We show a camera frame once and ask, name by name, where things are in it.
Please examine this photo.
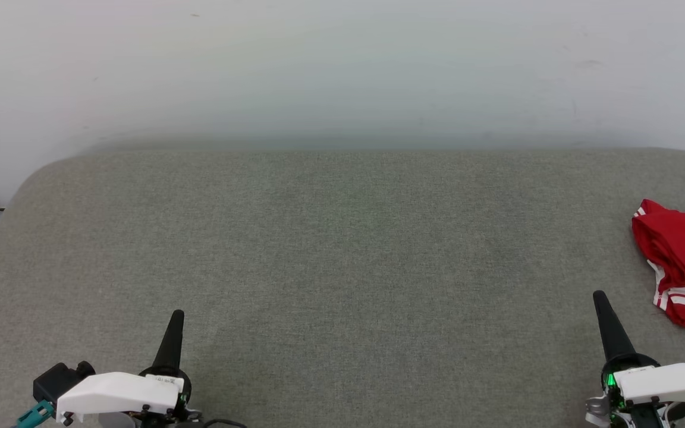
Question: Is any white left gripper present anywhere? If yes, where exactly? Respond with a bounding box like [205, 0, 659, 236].
[55, 309, 203, 428]

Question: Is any red and white basketball jersey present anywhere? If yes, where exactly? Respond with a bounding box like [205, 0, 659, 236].
[631, 199, 685, 329]

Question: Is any grey fabric sofa cushion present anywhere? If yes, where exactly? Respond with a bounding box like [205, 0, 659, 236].
[0, 147, 685, 428]

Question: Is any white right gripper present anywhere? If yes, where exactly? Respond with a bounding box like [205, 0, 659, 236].
[585, 290, 685, 428]

